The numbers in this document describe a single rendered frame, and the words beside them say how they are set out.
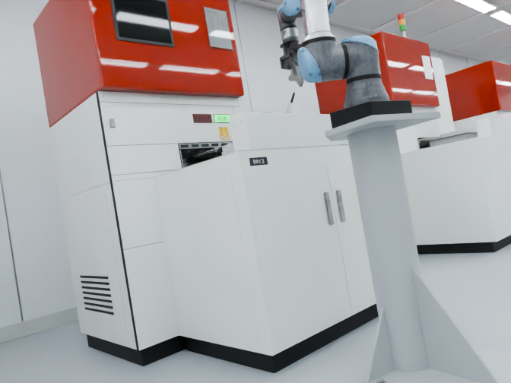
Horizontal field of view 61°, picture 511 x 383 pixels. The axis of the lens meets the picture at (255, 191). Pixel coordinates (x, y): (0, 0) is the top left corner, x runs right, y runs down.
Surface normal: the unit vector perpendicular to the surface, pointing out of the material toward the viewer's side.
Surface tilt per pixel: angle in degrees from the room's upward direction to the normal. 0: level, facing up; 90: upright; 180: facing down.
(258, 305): 90
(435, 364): 90
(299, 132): 90
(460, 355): 90
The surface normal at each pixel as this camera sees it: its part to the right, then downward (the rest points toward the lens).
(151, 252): 0.66, -0.13
